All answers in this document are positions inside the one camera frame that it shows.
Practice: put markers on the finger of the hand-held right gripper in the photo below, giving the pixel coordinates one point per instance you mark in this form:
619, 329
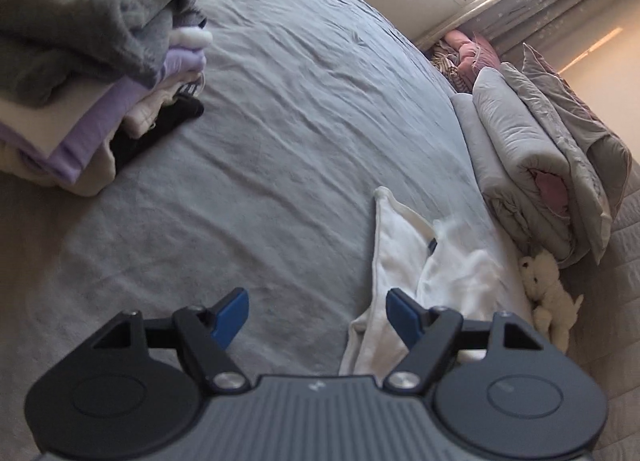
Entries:
433, 244

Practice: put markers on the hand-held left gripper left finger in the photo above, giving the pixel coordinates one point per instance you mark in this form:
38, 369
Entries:
232, 315

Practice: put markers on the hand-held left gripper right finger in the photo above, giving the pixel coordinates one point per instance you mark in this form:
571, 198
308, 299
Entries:
402, 315

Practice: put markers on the white shirt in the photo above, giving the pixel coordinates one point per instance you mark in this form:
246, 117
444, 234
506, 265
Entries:
395, 241

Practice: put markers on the pink clothes pile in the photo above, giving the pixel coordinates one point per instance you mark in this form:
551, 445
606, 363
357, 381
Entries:
472, 51

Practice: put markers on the white plush dog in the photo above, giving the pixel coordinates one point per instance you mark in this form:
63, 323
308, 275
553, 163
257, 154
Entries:
545, 286

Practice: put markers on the folded grey duvet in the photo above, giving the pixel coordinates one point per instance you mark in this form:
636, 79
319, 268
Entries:
515, 141

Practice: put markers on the striped cloth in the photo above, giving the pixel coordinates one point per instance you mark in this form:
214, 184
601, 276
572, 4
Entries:
447, 66

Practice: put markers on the bed with grey sheet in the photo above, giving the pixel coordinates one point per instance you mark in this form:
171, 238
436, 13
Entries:
300, 116

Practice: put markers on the grey quilted headboard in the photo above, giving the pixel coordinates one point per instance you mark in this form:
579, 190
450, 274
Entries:
620, 281

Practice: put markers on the black garment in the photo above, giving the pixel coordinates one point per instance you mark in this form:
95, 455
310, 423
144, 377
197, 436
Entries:
165, 121

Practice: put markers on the purple folded garment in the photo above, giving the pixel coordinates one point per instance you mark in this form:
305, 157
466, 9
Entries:
85, 141

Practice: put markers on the white folded garment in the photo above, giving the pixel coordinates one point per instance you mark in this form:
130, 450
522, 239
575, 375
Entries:
30, 126

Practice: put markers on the grey sweater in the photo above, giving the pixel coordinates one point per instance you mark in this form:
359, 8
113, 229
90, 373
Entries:
75, 16

